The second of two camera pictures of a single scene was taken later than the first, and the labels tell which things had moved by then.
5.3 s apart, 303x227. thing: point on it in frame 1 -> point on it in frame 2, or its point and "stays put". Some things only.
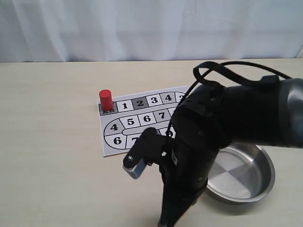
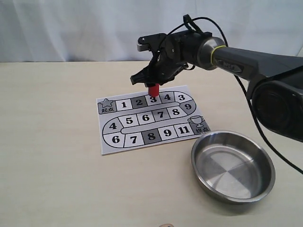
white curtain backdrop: x=81 y=30 stays put
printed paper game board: x=131 y=114 stays put
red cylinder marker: x=106 y=100 -> x=154 y=91
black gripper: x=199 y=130 -> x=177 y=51
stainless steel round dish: x=242 y=172 stays put
